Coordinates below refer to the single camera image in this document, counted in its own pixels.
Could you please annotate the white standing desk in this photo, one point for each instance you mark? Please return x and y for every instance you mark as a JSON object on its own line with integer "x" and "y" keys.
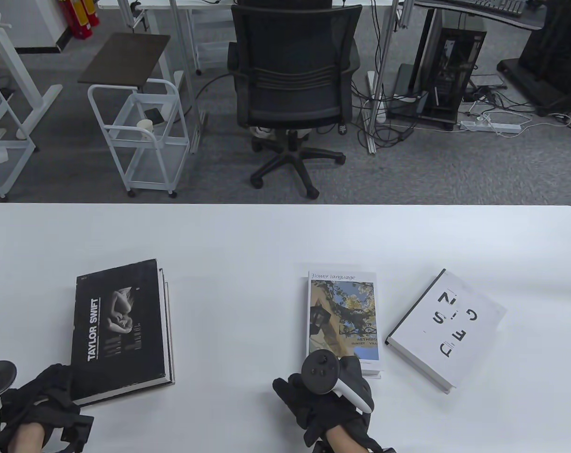
{"x": 12, "y": 66}

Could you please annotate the person's left hand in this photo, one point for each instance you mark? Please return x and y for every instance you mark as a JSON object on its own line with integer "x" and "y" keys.
{"x": 40, "y": 401}

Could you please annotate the grey computer side panel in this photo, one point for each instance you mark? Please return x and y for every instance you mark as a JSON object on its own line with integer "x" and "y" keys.
{"x": 427, "y": 47}

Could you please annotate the white drawer unit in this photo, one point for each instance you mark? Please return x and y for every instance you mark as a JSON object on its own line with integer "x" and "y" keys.
{"x": 212, "y": 47}

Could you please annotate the person's right hand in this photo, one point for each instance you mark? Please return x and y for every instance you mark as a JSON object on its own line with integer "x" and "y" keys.
{"x": 314, "y": 410}

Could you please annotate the white book black letters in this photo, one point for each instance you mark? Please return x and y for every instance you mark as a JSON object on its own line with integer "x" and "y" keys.
{"x": 455, "y": 325}

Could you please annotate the person's right forearm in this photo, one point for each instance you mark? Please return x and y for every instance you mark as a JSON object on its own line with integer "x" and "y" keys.
{"x": 342, "y": 441}

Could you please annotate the black book grey photo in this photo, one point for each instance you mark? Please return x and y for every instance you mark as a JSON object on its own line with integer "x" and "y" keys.
{"x": 120, "y": 330}

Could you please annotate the person's left forearm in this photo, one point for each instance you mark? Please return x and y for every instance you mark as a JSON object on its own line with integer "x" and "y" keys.
{"x": 26, "y": 439}

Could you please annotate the black phone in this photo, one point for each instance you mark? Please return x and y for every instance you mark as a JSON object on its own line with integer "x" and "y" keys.
{"x": 154, "y": 115}

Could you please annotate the white book building photo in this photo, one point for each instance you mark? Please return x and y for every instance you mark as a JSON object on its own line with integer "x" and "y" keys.
{"x": 342, "y": 306}

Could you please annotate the white power strip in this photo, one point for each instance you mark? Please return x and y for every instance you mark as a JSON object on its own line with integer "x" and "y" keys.
{"x": 498, "y": 126}

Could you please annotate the olive book green circle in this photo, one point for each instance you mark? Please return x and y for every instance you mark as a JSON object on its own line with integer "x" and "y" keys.
{"x": 169, "y": 330}

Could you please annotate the black mesh office chair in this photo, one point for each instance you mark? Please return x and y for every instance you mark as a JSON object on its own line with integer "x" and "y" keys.
{"x": 290, "y": 71}

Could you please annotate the black computer tower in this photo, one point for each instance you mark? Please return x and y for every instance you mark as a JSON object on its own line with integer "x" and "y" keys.
{"x": 455, "y": 71}

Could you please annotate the red fire extinguisher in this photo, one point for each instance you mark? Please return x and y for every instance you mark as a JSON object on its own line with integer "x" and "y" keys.
{"x": 92, "y": 14}
{"x": 78, "y": 23}

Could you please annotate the white rolling cart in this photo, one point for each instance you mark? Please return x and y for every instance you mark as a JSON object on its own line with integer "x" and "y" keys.
{"x": 146, "y": 167}

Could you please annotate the black curved desk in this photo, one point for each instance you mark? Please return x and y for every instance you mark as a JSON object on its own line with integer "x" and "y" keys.
{"x": 533, "y": 24}

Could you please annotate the white paper cup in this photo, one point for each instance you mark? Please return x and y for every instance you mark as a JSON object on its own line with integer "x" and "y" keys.
{"x": 145, "y": 125}

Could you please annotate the aluminium profile leg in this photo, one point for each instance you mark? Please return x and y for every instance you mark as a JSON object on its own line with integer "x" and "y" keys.
{"x": 387, "y": 56}

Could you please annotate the dark keyboard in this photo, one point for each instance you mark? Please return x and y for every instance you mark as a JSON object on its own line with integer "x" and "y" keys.
{"x": 502, "y": 5}

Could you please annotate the black stand base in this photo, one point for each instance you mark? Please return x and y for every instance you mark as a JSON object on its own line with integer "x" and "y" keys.
{"x": 550, "y": 47}

